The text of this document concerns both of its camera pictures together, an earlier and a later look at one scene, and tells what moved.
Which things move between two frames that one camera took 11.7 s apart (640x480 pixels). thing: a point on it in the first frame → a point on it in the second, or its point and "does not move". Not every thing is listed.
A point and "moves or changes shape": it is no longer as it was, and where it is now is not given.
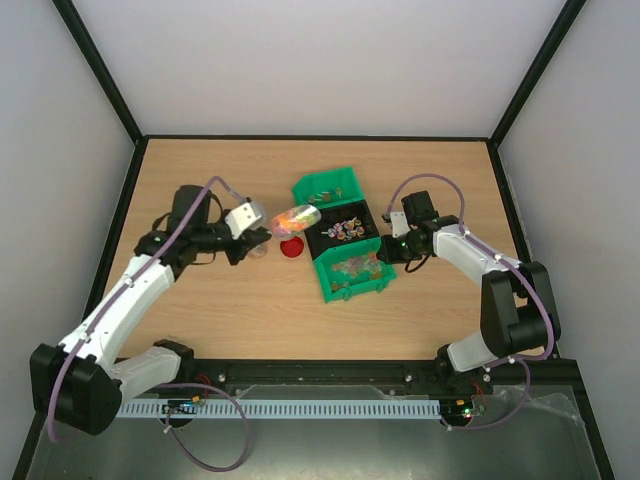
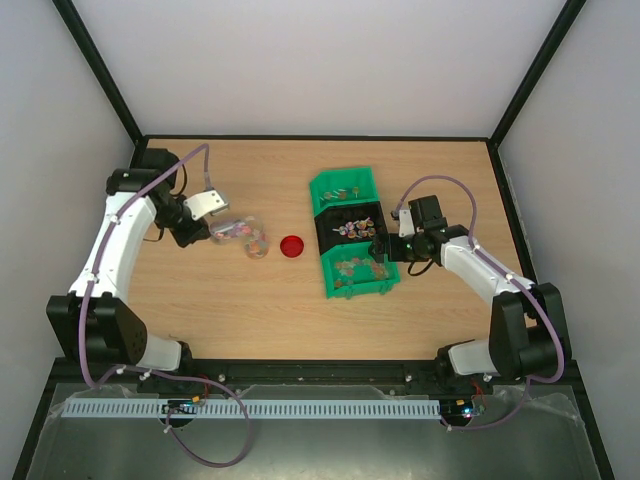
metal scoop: x=294 y=220 moves or changes shape
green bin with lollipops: x=335 y=186 moves or changes shape
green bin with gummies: x=352 y=270 does not move
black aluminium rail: x=537 y=374 does not move
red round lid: x=292 y=247 does not move
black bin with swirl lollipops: x=340 y=226 moves or changes shape
